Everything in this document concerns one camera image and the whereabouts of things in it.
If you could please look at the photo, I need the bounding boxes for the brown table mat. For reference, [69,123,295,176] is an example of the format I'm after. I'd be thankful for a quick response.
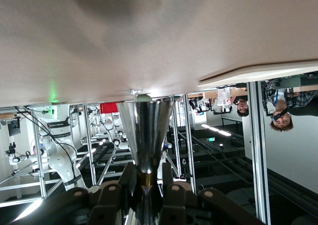
[0,0,318,108]

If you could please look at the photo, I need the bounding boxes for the silver metal jigger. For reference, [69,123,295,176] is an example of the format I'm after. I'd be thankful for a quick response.
[116,100,174,225]

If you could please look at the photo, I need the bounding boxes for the aluminium frame post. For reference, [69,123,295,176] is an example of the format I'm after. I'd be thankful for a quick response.
[83,105,98,186]
[183,94,197,195]
[171,95,182,177]
[31,110,47,199]
[248,80,272,225]

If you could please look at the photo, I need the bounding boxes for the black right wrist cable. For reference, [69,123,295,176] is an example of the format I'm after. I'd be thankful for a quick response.
[14,106,78,183]

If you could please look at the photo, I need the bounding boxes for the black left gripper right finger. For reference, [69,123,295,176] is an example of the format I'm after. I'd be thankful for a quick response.
[159,162,264,225]

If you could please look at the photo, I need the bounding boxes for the white printed plastic bag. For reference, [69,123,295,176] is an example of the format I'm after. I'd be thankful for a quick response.
[217,87,234,113]

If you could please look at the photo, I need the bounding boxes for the green round bowl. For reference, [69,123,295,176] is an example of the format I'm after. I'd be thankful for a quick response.
[136,94,153,103]

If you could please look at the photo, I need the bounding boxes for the cream rabbit print tray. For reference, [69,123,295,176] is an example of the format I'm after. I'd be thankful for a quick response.
[197,59,318,88]

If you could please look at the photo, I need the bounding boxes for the black monitor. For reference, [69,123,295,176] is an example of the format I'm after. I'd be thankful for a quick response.
[6,117,21,137]

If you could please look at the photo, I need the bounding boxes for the red box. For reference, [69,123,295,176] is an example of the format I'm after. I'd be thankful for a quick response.
[99,102,119,114]

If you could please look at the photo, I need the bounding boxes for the clear wine glass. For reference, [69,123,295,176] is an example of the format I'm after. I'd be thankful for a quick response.
[126,88,144,103]

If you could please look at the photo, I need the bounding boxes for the person in plaid shirt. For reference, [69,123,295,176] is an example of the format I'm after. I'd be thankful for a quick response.
[265,78,318,133]

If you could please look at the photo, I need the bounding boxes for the person with dark hair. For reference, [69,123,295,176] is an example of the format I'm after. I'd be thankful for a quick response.
[233,95,250,118]

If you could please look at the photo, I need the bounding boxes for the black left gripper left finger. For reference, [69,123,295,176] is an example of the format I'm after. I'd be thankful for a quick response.
[11,162,137,225]

